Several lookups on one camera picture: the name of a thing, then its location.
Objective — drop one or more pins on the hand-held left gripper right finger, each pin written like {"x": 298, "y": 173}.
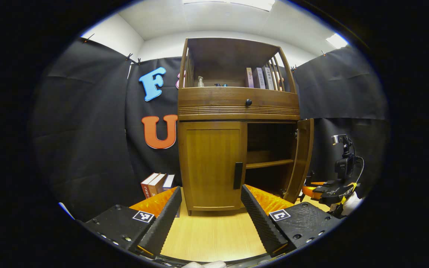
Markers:
{"x": 261, "y": 223}

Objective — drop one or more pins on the wooden double-door shoe cabinet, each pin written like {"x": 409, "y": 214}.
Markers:
{"x": 214, "y": 108}

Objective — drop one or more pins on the blue book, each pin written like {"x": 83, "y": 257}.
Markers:
{"x": 168, "y": 181}

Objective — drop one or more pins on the brown book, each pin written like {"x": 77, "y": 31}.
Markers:
{"x": 156, "y": 185}

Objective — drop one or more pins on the wooden cabinet drawer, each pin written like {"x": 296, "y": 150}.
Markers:
{"x": 214, "y": 101}

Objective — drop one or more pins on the wooden shoe cabinet door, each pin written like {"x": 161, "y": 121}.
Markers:
{"x": 210, "y": 163}
{"x": 302, "y": 160}

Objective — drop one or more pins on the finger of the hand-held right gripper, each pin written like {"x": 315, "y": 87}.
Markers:
{"x": 318, "y": 183}
{"x": 311, "y": 192}

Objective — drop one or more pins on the white book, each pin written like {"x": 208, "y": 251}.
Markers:
{"x": 269, "y": 79}

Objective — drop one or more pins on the red book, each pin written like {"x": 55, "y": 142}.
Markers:
{"x": 146, "y": 188}

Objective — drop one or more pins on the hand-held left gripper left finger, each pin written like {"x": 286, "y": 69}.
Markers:
{"x": 160, "y": 223}

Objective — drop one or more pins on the black backdrop cloth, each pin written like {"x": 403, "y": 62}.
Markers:
{"x": 84, "y": 130}

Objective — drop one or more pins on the black drawer knob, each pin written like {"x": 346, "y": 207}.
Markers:
{"x": 248, "y": 102}

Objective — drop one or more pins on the clear pump bottle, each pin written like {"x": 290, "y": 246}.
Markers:
{"x": 200, "y": 82}

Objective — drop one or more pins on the small ceiling light panel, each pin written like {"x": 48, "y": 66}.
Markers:
{"x": 336, "y": 41}

